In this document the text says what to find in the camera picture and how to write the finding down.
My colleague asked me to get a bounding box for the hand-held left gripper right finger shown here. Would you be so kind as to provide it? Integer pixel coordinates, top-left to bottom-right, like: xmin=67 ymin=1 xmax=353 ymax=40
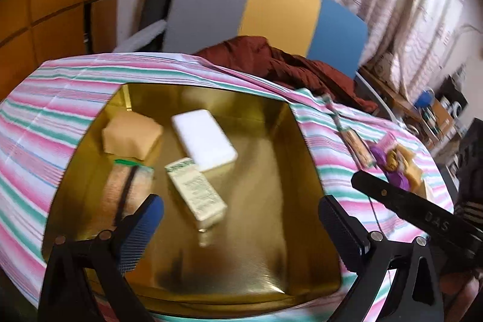
xmin=318 ymin=195 xmax=446 ymax=322

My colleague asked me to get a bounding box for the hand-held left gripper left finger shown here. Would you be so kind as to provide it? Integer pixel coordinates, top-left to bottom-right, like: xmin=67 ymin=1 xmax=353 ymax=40
xmin=40 ymin=194 xmax=167 ymax=322

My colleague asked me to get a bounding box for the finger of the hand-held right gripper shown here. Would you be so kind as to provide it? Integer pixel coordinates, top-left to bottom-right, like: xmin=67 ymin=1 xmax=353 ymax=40
xmin=351 ymin=170 xmax=455 ymax=255

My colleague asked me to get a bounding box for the gold metal tin box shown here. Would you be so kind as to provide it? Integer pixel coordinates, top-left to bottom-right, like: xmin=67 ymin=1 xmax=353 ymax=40
xmin=40 ymin=82 xmax=344 ymax=311

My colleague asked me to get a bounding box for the person's right hand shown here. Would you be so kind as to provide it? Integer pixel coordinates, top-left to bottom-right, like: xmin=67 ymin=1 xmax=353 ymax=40
xmin=440 ymin=263 xmax=483 ymax=322

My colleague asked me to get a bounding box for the purple toy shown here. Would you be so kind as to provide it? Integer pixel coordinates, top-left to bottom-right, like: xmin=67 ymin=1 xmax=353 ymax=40
xmin=368 ymin=135 xmax=414 ymax=192

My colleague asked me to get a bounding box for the brown packet with green top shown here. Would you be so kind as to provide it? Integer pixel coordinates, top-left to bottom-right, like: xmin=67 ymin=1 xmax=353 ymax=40
xmin=101 ymin=158 xmax=156 ymax=232

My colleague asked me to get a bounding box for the green print carton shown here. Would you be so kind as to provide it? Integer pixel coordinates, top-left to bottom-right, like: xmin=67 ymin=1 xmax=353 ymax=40
xmin=165 ymin=158 xmax=228 ymax=222

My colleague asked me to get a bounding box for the wooden cabinet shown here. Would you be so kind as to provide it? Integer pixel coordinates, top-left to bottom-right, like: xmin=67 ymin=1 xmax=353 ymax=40
xmin=426 ymin=99 xmax=457 ymax=138

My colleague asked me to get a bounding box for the tan sponge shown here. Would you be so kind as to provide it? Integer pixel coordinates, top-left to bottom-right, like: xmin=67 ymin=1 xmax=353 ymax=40
xmin=102 ymin=112 xmax=164 ymax=161

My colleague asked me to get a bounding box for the wooden desk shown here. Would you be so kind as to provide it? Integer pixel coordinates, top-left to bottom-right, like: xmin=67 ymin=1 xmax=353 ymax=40
xmin=358 ymin=62 xmax=453 ymax=142

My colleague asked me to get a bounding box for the blue plastic item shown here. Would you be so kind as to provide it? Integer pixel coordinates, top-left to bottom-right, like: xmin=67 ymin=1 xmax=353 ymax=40
xmin=415 ymin=89 xmax=434 ymax=107

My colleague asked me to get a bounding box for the white rectangular box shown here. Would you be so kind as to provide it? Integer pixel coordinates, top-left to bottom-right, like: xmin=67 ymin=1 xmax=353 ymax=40
xmin=171 ymin=108 xmax=238 ymax=172

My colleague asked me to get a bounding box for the black monitor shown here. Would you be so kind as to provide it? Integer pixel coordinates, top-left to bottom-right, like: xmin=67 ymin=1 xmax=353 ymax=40
xmin=440 ymin=75 xmax=469 ymax=111

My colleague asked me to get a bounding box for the cardboard box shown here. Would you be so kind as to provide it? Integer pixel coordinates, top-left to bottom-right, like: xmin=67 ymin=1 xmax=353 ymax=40
xmin=372 ymin=50 xmax=401 ymax=81

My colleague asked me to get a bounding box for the striped pink green tablecloth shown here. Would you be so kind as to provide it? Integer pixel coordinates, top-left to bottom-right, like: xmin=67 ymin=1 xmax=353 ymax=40
xmin=0 ymin=52 xmax=455 ymax=322

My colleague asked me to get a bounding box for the dark red jacket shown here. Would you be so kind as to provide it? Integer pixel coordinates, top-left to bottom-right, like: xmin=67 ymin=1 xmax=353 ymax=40
xmin=196 ymin=36 xmax=378 ymax=113

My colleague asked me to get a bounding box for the grey yellow blue chair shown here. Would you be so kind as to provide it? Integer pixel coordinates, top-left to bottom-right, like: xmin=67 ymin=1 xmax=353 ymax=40
xmin=113 ymin=0 xmax=393 ymax=119

